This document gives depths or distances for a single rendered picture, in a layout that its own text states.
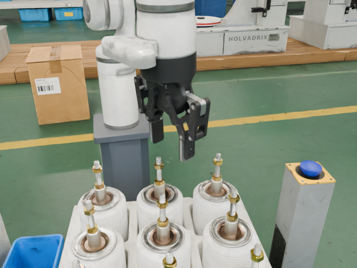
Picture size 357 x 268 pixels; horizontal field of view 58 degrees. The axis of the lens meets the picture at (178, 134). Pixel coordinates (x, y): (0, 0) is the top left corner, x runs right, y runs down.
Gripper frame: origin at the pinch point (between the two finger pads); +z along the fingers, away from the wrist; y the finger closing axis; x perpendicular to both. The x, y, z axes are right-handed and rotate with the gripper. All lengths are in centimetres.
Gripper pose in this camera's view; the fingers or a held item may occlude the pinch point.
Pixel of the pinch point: (170, 142)
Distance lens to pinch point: 49.1
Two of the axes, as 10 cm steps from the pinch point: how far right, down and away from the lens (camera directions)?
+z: 0.2, 8.6, 5.1
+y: -6.6, -3.7, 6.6
